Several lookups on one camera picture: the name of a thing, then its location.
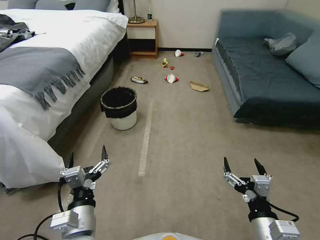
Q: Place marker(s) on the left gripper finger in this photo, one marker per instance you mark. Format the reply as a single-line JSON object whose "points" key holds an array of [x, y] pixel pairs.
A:
{"points": [[100, 167], [71, 161]]}

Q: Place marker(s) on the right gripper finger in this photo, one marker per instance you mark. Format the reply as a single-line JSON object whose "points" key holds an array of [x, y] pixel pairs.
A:
{"points": [[233, 178], [260, 167]]}

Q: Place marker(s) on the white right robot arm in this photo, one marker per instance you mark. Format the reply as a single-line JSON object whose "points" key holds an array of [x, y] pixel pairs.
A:
{"points": [[260, 228]]}

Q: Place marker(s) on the pale floor tape strip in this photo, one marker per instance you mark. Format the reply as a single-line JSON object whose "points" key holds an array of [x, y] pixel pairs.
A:
{"points": [[145, 140]]}

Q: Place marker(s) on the white trash can black liner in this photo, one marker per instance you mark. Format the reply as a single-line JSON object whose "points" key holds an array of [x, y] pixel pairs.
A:
{"points": [[123, 117]]}

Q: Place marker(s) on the small grey crumpled trash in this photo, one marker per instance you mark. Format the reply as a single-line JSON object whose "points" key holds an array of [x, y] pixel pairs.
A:
{"points": [[199, 53]]}

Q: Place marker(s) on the dark blue sofa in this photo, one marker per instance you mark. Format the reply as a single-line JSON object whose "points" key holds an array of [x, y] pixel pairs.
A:
{"points": [[260, 80]]}

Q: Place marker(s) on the white robot front shell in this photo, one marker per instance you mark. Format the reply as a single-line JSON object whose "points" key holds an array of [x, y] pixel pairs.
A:
{"points": [[166, 236]]}

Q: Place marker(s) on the bed with grey base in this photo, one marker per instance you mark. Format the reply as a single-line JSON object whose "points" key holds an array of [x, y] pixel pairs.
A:
{"points": [[105, 72]]}

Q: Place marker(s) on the dark shiny snack wrapper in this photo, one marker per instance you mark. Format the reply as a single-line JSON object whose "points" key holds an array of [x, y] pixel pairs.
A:
{"points": [[138, 80]]}

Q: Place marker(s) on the grey fringed blanket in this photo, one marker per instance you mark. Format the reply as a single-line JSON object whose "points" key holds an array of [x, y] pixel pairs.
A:
{"points": [[35, 70]]}

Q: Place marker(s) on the brown paper bag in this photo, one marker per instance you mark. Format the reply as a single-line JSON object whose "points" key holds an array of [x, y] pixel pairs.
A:
{"points": [[198, 86]]}

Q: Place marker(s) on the crushed white red paper cup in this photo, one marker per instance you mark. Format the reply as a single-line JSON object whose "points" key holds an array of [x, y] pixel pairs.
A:
{"points": [[171, 78]]}

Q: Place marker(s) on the blue sofa cushion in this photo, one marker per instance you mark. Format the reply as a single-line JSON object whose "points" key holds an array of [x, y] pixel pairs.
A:
{"points": [[306, 62]]}

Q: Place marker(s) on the yellow crumpled wrapper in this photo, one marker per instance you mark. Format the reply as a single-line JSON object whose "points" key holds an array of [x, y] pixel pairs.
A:
{"points": [[165, 63]]}

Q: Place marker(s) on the grey crumpled plastic bag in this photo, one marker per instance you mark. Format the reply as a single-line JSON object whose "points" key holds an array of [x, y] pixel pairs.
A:
{"points": [[282, 45]]}

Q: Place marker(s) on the white duvet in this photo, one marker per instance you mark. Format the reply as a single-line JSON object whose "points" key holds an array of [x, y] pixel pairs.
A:
{"points": [[82, 37]]}

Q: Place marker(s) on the wooden nightstand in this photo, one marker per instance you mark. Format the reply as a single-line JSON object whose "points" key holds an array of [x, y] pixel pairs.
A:
{"points": [[142, 33]]}

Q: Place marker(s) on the dark crumpled clothing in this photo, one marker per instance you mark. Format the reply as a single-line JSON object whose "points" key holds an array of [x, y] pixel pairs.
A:
{"points": [[12, 32]]}

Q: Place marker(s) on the brass lamp base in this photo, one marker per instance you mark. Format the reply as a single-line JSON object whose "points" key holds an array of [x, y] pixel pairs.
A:
{"points": [[136, 19]]}

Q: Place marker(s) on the green label bottle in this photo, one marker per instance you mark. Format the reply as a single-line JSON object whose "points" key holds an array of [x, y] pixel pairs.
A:
{"points": [[149, 15]]}

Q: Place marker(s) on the white pillow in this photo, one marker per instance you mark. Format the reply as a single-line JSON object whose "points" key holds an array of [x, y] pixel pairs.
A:
{"points": [[113, 6]]}

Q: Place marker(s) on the grey-blue pillow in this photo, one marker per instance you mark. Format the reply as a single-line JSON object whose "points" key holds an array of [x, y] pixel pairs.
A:
{"points": [[17, 3]]}

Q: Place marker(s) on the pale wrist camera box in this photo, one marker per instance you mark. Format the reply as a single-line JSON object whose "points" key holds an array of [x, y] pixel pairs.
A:
{"points": [[74, 176], [261, 186]]}

